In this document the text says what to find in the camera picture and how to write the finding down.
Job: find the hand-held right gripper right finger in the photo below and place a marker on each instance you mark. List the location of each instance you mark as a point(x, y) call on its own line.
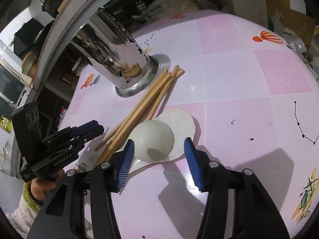
point(193, 161)

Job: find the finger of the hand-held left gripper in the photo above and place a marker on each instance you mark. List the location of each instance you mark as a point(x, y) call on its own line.
point(82, 127)
point(82, 139)

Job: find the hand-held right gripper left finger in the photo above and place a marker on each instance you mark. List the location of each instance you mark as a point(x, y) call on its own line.
point(125, 164)

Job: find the pile of wooden chopsticks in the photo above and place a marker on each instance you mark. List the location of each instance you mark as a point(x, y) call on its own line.
point(149, 97)

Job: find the perforated steel utensil holder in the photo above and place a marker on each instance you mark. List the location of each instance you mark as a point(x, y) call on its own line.
point(104, 44)

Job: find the person's left hand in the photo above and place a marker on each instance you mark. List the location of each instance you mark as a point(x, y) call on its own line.
point(41, 185)

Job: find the white cup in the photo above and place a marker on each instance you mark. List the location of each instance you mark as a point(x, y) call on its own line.
point(26, 80)

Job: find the window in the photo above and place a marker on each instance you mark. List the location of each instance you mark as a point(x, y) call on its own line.
point(10, 79)

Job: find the brown basin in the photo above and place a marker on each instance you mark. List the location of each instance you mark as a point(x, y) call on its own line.
point(33, 67)

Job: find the green basin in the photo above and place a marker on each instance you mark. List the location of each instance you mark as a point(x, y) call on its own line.
point(28, 59)

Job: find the black box appliance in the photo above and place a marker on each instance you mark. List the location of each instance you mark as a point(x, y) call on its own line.
point(23, 41)

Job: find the large black cooking pot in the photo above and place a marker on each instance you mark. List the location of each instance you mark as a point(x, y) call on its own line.
point(48, 6)

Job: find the plastic bag of food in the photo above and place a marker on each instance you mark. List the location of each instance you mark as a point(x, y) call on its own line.
point(184, 2)

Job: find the cardboard box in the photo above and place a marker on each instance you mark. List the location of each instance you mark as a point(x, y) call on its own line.
point(294, 15)

